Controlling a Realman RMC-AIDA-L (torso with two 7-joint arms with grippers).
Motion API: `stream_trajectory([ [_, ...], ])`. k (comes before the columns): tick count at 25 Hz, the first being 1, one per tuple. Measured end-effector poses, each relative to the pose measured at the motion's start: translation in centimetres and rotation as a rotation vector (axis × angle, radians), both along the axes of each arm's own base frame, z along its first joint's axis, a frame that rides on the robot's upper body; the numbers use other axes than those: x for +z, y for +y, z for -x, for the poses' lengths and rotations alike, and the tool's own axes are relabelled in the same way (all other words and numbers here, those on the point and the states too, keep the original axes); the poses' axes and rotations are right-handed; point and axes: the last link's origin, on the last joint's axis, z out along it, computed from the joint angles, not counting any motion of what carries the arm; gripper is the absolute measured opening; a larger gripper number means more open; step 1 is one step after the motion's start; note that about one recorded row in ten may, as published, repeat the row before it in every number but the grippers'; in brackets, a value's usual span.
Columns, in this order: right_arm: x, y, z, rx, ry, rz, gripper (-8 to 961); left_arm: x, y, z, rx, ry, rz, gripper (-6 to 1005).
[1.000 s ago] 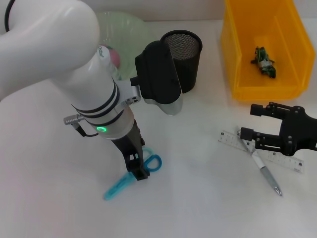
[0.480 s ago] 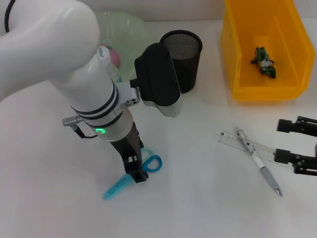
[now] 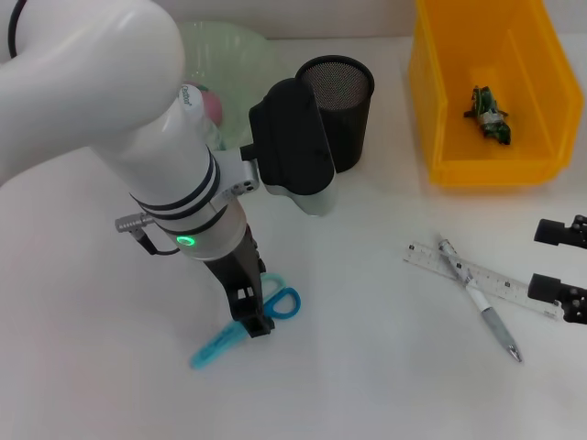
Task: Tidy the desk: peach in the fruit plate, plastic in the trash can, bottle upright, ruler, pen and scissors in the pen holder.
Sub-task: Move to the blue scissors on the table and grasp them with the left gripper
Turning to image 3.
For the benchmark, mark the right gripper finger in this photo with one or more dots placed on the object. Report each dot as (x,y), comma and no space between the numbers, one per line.
(573,304)
(573,231)

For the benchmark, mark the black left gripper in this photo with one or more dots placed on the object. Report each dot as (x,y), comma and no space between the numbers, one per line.
(243,279)

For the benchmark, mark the blue sheathed scissors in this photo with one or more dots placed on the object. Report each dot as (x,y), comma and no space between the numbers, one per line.
(211,353)

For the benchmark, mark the transparent plastic ruler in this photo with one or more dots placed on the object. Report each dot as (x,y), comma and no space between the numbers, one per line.
(502,280)

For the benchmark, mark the clear green label water bottle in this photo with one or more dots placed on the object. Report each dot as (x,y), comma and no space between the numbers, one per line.
(190,98)

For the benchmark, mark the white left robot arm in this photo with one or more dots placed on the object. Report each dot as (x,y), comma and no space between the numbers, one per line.
(91,91)

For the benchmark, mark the white grey ballpoint pen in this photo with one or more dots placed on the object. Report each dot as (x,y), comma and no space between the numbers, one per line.
(497,323)

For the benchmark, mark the pink peach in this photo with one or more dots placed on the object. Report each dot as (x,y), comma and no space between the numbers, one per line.
(213,107)

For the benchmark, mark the black mesh pen holder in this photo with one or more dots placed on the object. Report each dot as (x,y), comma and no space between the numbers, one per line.
(348,119)

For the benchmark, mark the green glass fruit plate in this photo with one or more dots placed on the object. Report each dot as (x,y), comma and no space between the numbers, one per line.
(238,59)

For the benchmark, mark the yellow plastic storage bin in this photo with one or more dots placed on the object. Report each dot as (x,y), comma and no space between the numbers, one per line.
(527,91)

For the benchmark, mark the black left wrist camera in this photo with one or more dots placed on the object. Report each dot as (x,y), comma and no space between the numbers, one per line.
(293,137)

